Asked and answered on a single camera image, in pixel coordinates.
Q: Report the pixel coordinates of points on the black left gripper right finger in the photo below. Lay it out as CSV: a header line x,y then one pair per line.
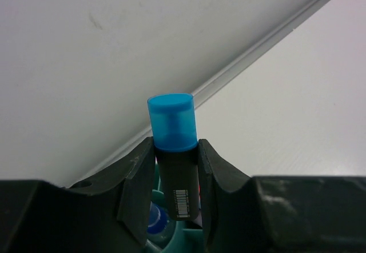
x,y
243,213

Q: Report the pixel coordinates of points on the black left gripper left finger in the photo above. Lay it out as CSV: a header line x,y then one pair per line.
x,y
106,212

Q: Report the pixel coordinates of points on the blue glue bottle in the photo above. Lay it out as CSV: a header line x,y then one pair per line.
x,y
160,226

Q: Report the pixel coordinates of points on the teal round desk organizer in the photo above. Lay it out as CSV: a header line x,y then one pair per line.
x,y
188,235

